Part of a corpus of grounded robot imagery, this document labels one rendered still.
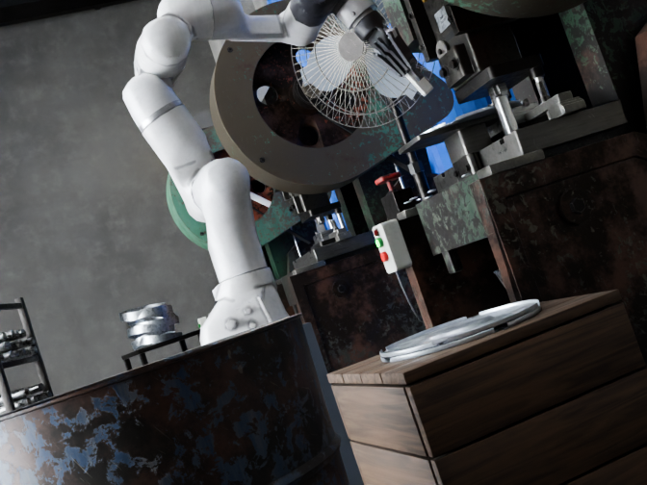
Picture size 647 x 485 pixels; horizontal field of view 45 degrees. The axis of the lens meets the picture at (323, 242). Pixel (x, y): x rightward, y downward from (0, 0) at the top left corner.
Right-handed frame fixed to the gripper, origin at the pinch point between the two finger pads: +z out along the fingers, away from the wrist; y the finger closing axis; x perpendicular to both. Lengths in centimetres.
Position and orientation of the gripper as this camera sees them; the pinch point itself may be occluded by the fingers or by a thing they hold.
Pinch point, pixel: (419, 82)
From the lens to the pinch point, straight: 196.0
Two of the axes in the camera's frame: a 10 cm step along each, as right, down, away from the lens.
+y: 2.6, -2.2, -9.4
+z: 6.7, 7.4, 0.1
